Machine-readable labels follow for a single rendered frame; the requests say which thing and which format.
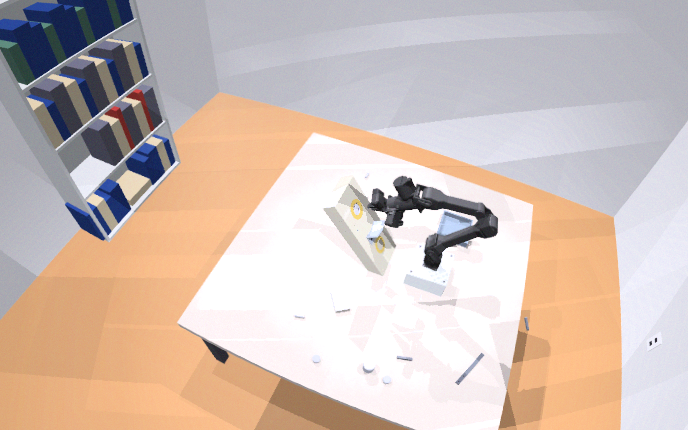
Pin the grey flat bar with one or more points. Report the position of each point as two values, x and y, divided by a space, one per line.
462 377

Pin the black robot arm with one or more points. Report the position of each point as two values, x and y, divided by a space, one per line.
433 199

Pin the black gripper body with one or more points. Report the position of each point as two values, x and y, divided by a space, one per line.
378 200

